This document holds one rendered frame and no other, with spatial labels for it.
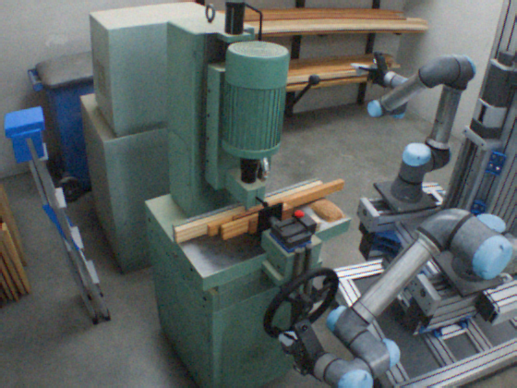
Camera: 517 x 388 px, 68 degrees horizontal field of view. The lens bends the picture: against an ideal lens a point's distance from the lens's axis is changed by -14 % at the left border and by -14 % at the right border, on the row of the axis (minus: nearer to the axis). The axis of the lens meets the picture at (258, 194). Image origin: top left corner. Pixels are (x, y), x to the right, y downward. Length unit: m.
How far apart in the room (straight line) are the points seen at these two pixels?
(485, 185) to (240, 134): 0.98
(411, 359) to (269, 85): 1.44
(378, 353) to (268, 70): 0.77
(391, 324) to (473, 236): 1.17
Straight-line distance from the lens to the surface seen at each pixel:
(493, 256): 1.11
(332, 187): 1.70
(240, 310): 1.53
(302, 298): 1.36
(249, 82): 1.17
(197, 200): 1.59
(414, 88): 1.81
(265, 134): 1.25
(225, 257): 1.37
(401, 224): 1.96
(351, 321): 1.16
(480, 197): 1.79
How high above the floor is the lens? 1.84
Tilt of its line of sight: 35 degrees down
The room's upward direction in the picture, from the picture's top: 5 degrees clockwise
